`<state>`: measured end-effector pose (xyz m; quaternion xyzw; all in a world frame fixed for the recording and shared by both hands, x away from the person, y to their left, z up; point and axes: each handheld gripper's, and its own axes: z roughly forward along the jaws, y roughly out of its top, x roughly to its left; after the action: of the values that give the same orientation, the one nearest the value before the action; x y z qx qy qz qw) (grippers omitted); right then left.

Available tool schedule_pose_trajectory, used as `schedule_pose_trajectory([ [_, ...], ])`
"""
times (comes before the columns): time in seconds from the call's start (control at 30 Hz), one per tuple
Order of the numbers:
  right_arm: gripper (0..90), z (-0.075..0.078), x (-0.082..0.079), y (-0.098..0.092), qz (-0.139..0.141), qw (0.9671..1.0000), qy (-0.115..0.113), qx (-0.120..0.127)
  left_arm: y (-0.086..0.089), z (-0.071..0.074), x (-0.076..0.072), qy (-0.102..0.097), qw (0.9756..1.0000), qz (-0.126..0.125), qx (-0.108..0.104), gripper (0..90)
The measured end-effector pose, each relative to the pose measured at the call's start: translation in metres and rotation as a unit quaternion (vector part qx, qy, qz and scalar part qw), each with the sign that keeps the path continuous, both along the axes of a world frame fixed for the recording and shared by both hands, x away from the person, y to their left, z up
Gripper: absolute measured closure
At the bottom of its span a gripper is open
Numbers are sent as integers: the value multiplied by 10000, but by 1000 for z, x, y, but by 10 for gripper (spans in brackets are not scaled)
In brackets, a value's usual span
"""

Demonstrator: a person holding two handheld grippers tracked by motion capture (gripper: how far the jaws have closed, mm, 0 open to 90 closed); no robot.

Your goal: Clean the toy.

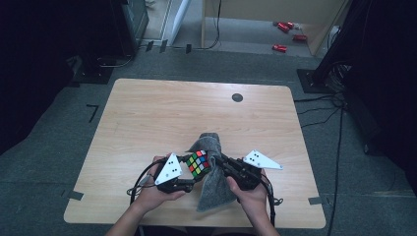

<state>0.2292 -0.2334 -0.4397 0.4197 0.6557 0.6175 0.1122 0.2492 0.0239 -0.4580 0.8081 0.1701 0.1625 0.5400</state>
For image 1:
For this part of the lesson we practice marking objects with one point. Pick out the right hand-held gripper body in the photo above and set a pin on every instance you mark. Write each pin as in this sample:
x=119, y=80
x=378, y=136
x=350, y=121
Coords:
x=249, y=175

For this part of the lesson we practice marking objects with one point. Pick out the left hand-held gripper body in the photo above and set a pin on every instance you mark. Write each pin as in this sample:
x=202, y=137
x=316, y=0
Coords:
x=168, y=170

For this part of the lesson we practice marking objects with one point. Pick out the multicoloured puzzle cube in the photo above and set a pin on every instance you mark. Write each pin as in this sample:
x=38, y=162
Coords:
x=197, y=163

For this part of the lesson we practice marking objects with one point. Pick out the grey cloth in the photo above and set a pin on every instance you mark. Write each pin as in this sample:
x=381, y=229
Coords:
x=216, y=190

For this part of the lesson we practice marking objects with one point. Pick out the person's right hand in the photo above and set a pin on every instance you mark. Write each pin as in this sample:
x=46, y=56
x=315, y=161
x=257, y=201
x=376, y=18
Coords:
x=254, y=203

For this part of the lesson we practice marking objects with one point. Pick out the person's left hand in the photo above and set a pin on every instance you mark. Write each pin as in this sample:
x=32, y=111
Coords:
x=152, y=198

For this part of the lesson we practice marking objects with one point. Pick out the black round table grommet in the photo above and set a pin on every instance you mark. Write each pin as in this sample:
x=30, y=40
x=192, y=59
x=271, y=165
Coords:
x=237, y=97

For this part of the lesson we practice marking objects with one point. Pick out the black angled floor tape mark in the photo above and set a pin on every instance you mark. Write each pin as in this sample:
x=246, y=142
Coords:
x=94, y=113

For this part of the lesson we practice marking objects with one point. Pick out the black floor tape strip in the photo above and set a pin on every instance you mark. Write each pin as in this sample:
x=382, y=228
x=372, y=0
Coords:
x=188, y=48
x=149, y=46

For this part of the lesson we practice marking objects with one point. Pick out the black metal stand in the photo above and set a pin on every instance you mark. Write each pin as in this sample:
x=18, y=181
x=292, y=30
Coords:
x=309, y=82

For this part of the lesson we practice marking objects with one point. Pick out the black flat stand base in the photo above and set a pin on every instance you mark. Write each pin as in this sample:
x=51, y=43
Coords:
x=93, y=74

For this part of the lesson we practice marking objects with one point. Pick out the red can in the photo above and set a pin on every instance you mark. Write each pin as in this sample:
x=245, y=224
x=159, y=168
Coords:
x=279, y=48
x=290, y=25
x=283, y=27
x=299, y=37

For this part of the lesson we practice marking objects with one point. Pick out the white panel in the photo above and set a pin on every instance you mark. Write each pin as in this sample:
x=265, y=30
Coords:
x=179, y=19

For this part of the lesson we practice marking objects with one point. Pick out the black cabinet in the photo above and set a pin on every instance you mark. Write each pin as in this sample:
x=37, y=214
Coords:
x=131, y=26

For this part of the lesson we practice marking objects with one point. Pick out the wooden partition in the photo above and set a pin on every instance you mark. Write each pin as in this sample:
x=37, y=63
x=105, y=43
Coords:
x=262, y=6

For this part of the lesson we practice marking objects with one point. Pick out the dark curtain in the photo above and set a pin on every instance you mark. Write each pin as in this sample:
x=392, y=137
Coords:
x=387, y=98
x=26, y=65

